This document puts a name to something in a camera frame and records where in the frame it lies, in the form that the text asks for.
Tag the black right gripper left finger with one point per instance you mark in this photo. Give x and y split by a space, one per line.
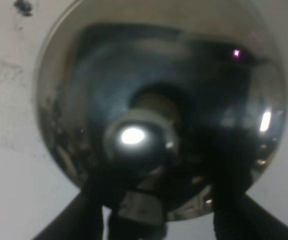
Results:
82 219

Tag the stainless steel teapot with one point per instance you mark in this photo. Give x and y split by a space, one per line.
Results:
162 90

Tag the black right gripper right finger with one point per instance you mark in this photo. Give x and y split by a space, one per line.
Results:
236 215

